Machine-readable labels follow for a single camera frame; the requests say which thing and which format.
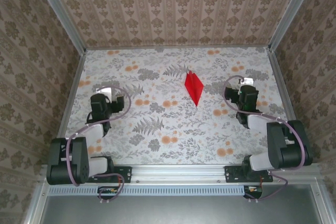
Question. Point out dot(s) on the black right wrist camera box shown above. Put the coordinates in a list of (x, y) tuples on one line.
[(249, 98)]

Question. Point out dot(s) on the grey metal panel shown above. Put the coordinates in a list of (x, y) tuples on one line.
[(178, 211)]

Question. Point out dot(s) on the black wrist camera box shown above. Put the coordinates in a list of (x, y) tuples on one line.
[(249, 98), (99, 103)]

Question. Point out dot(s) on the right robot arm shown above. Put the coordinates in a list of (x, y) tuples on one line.
[(288, 150)]

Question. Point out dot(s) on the aluminium frame post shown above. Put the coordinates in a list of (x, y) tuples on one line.
[(289, 14), (63, 16)]

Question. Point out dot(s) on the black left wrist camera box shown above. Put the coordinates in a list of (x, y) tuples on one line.
[(99, 103)]

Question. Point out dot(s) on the black electronics board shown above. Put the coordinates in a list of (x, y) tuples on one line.
[(107, 192), (253, 192)]

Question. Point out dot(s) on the red paper sheet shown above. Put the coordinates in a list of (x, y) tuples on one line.
[(194, 87)]

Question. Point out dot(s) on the wide aluminium frame rail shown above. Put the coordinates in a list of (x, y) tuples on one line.
[(178, 172)]

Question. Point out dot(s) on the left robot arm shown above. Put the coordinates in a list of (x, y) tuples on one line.
[(57, 161)]

